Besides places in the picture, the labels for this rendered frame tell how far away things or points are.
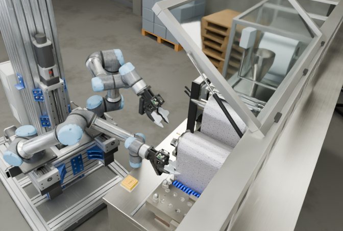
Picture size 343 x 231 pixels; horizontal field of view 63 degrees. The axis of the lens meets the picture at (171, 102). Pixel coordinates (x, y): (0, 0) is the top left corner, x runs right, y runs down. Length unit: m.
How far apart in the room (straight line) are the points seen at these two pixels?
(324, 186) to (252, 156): 2.51
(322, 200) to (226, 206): 2.51
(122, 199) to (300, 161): 0.94
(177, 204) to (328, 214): 1.92
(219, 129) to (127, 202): 0.64
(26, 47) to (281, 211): 1.58
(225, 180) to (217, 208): 0.09
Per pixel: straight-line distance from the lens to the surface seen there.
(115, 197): 1.66
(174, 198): 1.49
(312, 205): 3.12
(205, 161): 1.35
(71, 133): 1.56
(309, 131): 1.42
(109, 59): 1.81
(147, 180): 1.72
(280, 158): 1.22
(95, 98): 2.11
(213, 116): 1.48
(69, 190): 2.62
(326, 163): 3.61
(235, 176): 0.80
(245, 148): 0.88
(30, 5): 1.84
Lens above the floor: 2.25
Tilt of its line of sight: 36 degrees down
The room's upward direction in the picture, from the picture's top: 4 degrees clockwise
